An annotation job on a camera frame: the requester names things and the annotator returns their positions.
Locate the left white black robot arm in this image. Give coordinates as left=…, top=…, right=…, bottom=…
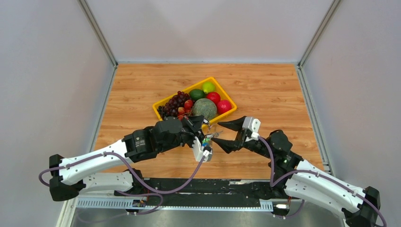
left=48, top=115, right=212, bottom=201

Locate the light green lime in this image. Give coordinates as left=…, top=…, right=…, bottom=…
left=202, top=81, right=216, bottom=94

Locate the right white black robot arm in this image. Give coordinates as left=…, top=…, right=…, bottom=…
left=213, top=116, right=387, bottom=227

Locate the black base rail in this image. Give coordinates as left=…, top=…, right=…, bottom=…
left=77, top=179, right=291, bottom=215

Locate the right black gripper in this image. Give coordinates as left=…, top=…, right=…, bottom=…
left=210, top=116, right=274, bottom=160

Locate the pink red apple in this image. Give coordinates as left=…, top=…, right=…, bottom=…
left=216, top=100, right=232, bottom=114

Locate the dark green avocado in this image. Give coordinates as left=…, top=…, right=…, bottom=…
left=189, top=89, right=206, bottom=102

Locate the yellow plastic tray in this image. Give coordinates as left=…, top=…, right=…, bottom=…
left=153, top=77, right=237, bottom=124

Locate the green netted melon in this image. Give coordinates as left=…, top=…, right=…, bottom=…
left=192, top=98, right=217, bottom=121

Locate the dark purple grape bunch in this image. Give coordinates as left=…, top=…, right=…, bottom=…
left=156, top=91, right=192, bottom=119

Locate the aluminium frame post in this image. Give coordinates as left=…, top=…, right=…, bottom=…
left=298, top=0, right=342, bottom=69
left=77, top=0, right=118, bottom=69

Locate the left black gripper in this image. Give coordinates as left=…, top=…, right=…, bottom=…
left=158, top=115, right=206, bottom=153

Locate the pile of coloured tagged keys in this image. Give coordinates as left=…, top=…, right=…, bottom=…
left=201, top=138, right=212, bottom=147

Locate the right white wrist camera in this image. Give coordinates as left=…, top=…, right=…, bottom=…
left=242, top=116, right=261, bottom=142

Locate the right aluminium frame post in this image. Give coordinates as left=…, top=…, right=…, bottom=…
left=298, top=0, right=342, bottom=69

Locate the left aluminium frame post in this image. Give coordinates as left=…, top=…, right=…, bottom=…
left=77, top=0, right=118, bottom=69

